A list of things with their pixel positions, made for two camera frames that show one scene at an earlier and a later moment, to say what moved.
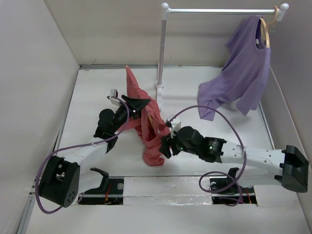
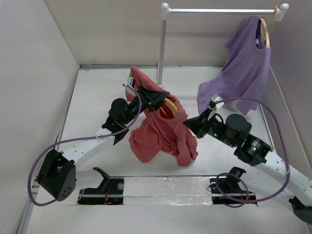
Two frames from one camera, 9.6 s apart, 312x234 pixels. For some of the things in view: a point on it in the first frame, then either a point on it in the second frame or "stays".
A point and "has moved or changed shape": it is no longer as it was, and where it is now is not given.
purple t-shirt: x=243 y=72 stays
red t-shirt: x=148 y=127 has moved or changed shape
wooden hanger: x=151 y=122 -> x=175 y=110
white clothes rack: x=165 y=10 stays
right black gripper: x=166 y=141 -> x=198 y=125
